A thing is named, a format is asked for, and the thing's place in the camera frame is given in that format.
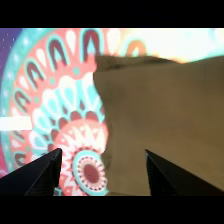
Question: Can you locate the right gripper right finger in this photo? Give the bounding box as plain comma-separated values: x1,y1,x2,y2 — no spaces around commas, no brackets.
144,148,224,197

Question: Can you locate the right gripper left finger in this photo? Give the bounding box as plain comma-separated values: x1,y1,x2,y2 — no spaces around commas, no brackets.
0,147,63,197

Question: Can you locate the brown garment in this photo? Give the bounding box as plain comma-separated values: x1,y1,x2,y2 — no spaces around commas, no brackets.
92,53,224,197

